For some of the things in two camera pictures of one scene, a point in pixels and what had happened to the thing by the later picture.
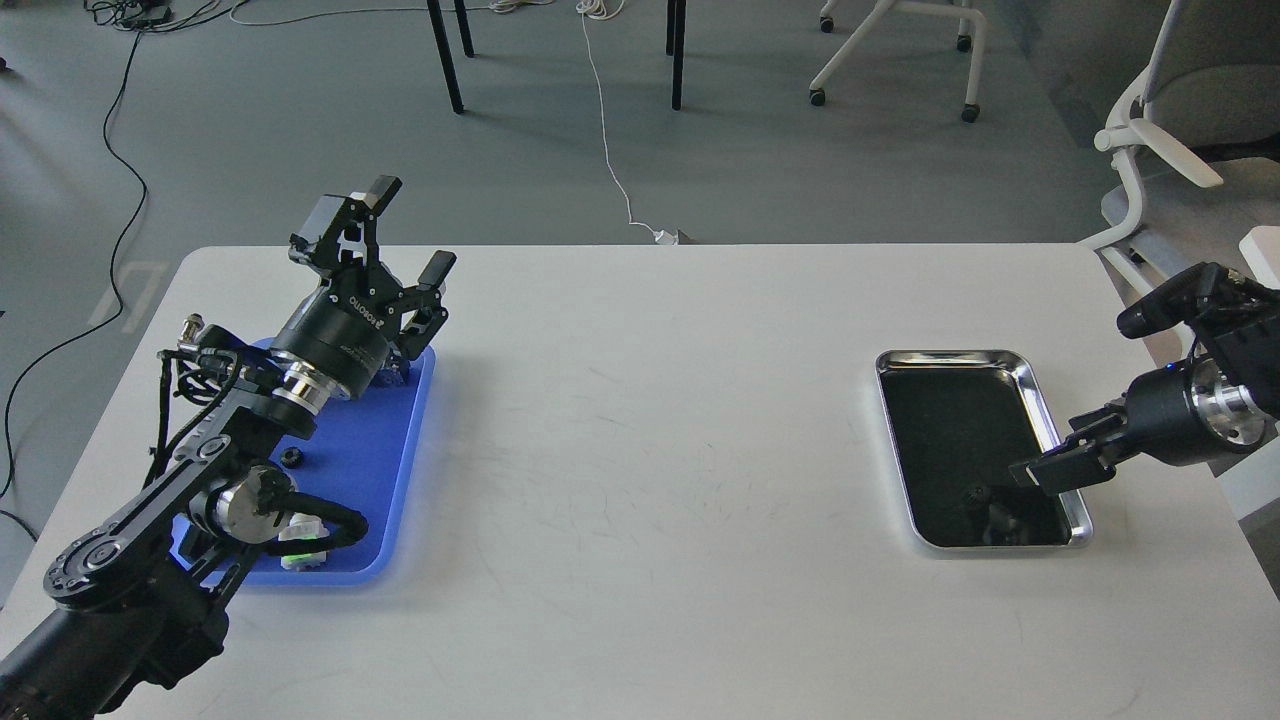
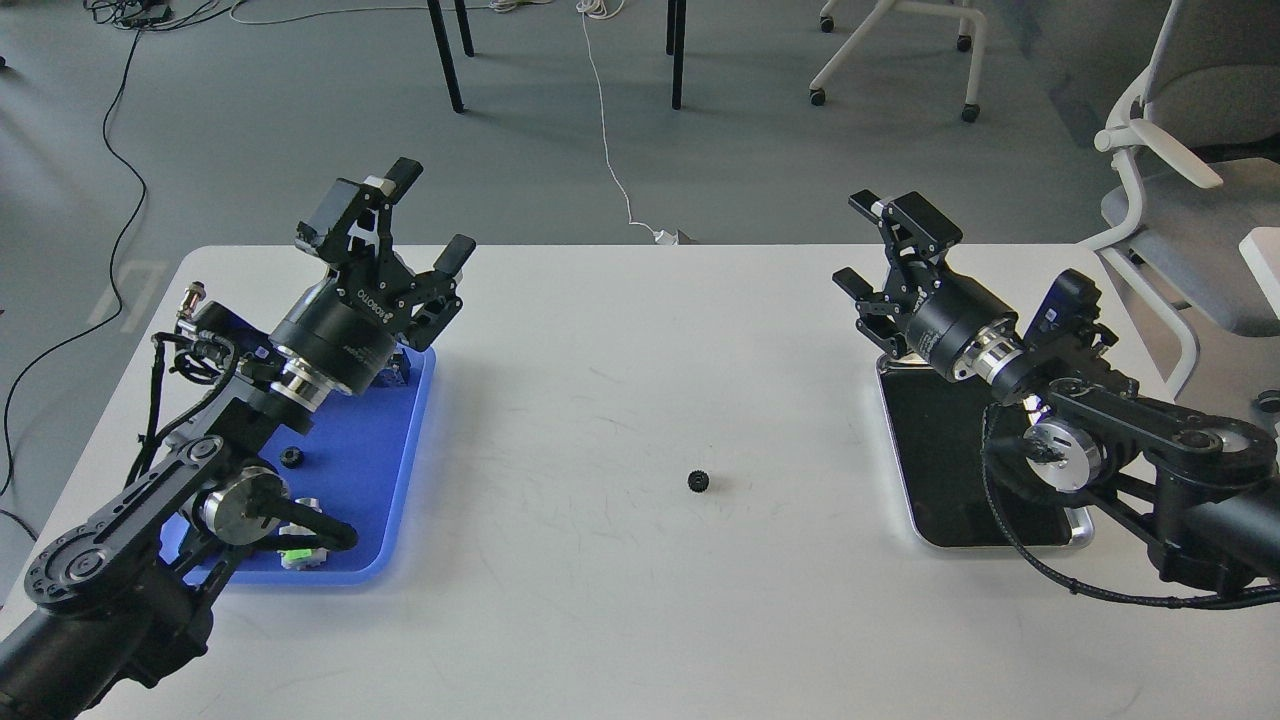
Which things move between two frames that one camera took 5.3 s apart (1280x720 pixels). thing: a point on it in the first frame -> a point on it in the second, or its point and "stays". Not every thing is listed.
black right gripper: (1159, 420) -> (958, 326)
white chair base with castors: (970, 111) stays
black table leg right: (676, 16) stays
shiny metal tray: (959, 419) stays
